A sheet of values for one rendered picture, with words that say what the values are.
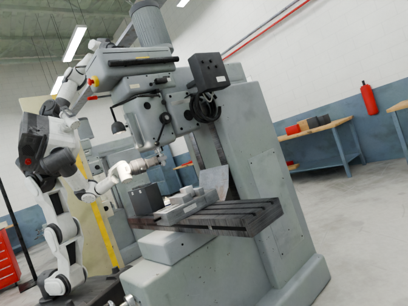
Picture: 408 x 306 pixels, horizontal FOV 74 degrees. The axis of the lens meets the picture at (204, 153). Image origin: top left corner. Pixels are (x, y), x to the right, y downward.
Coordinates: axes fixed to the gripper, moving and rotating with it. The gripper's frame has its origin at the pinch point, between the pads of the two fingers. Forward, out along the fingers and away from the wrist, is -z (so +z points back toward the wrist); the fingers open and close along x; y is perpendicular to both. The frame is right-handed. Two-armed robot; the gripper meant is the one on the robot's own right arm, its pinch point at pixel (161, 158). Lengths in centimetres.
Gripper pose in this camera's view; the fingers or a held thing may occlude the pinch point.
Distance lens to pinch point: 166.1
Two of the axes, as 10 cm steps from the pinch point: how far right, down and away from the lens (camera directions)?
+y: 3.2, 9.5, 0.3
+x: -3.4, 0.9, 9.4
